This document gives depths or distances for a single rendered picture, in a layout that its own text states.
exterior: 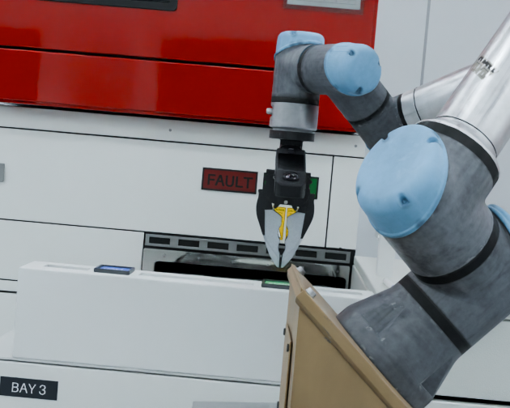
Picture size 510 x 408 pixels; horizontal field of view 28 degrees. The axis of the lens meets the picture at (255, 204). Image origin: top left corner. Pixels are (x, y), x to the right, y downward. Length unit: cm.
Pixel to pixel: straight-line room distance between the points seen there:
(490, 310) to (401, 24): 255
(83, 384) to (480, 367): 60
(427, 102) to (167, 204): 82
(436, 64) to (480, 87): 249
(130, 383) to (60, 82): 80
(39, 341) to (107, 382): 12
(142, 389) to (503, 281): 63
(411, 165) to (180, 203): 111
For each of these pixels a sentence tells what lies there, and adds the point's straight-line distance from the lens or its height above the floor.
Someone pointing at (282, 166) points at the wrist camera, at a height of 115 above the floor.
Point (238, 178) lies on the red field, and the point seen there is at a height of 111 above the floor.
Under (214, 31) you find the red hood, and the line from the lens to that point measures 213.
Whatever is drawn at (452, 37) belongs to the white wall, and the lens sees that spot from 371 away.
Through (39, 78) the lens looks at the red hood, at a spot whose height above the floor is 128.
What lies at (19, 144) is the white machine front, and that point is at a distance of 223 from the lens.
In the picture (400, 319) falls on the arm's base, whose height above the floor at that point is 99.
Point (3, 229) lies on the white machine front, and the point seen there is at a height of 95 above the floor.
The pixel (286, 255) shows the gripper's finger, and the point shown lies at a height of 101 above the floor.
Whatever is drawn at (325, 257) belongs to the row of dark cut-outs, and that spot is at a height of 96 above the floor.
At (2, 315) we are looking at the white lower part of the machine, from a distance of 227.
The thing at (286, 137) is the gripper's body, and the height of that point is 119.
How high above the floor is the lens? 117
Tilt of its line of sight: 3 degrees down
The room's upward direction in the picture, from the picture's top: 5 degrees clockwise
